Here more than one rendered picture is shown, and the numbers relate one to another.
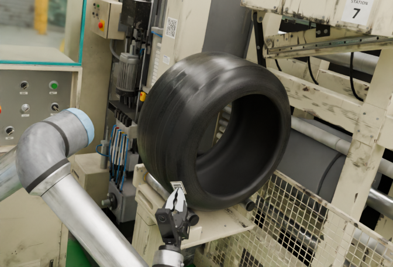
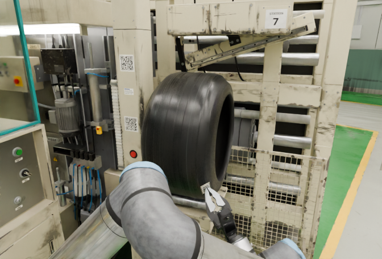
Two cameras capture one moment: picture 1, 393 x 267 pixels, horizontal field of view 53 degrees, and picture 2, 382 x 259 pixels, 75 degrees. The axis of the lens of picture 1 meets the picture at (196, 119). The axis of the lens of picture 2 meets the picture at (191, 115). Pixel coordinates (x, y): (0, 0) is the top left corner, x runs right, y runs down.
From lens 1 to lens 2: 0.70 m
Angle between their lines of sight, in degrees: 30
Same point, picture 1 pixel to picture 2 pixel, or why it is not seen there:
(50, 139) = (170, 206)
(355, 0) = (273, 13)
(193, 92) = (200, 107)
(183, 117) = (202, 130)
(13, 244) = not seen: outside the picture
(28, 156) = (169, 238)
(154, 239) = not seen: hidden behind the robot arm
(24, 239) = not seen: outside the picture
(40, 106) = (9, 179)
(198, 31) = (149, 61)
